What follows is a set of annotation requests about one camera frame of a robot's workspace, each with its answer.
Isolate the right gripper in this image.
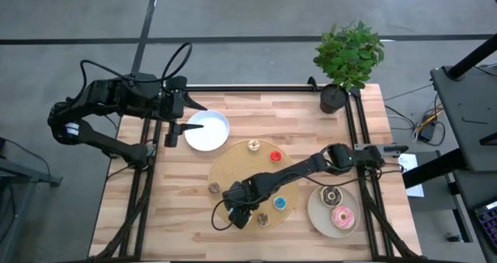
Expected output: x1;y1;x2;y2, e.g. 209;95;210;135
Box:
221;179;265;230

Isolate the large pink frosted donut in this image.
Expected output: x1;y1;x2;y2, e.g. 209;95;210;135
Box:
331;205;356;230

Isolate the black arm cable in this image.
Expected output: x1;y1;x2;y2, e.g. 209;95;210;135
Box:
210;199;235;232
79;41;194;101

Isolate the white round plate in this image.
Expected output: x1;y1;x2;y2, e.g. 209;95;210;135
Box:
184;109;230;152

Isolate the black power adapter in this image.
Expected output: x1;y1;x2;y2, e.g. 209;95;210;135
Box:
417;121;438;142

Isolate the potted green plant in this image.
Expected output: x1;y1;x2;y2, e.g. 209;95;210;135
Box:
312;20;385;115

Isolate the white paper sheet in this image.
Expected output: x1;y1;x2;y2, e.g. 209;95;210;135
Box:
398;153;425;198

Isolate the round woven straw placemat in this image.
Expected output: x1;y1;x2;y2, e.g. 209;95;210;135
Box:
207;138;300;232

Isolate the black clamp device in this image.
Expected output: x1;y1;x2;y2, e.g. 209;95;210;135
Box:
382;144;408;157

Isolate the black round pole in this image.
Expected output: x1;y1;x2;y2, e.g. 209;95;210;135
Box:
446;33;497;81

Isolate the black keyboard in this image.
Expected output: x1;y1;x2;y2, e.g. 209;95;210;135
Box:
474;199;497;252

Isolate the dark grey desk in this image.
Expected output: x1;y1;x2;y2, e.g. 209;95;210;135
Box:
429;64;497;173

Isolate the large chocolate frosted donut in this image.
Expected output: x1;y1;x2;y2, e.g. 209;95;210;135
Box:
319;185;343;209

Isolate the black metal stand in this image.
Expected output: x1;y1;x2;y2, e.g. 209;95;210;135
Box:
0;137;63;263

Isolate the black desk base frame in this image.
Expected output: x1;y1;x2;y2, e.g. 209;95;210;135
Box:
401;148;497;263

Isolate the yellow cable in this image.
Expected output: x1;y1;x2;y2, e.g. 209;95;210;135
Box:
415;106;444;130

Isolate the beige round plate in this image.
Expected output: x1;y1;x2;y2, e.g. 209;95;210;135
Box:
307;185;361;240

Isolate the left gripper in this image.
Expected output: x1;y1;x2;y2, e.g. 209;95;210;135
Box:
157;75;208;147

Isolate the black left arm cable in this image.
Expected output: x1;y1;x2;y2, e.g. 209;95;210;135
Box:
79;41;194;101

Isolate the black hex key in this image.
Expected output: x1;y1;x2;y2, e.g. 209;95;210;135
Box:
461;116;490;126

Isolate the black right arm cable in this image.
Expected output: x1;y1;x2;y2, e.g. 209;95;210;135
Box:
210;199;235;232

